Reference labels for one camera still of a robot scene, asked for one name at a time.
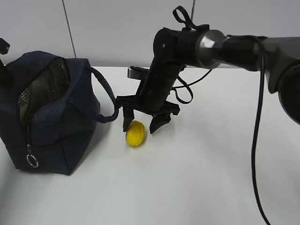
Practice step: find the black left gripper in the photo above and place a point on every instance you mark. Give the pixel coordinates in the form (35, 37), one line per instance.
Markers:
(5, 76)

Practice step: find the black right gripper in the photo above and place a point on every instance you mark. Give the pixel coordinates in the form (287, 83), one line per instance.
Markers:
(150, 97)

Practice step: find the yellow lemon-shaped toy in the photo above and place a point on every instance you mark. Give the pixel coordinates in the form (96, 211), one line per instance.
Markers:
(135, 134)

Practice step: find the dark navy fabric lunch bag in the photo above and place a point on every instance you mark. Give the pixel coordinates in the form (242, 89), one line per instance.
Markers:
(49, 113)

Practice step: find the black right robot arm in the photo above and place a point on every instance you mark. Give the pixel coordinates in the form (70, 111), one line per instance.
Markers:
(277, 57)

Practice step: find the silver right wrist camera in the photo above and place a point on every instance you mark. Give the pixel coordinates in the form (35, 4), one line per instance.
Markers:
(137, 73)

